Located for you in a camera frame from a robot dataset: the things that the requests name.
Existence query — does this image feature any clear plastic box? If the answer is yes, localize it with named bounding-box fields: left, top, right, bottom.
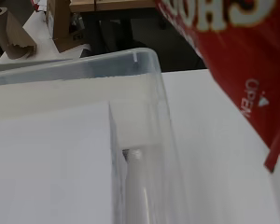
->
left=0, top=47, right=191, bottom=224

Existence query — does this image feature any white flat box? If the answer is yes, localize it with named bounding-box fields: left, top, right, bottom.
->
left=0, top=100, right=117, bottom=224

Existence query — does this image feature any wooden desk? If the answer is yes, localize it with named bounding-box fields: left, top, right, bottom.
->
left=69, top=0, right=157, bottom=14

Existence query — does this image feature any cardboard box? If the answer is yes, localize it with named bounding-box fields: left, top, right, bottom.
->
left=46, top=0, right=86, bottom=53

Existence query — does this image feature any brown paper roll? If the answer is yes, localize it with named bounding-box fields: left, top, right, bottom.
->
left=0, top=6, right=38, bottom=61

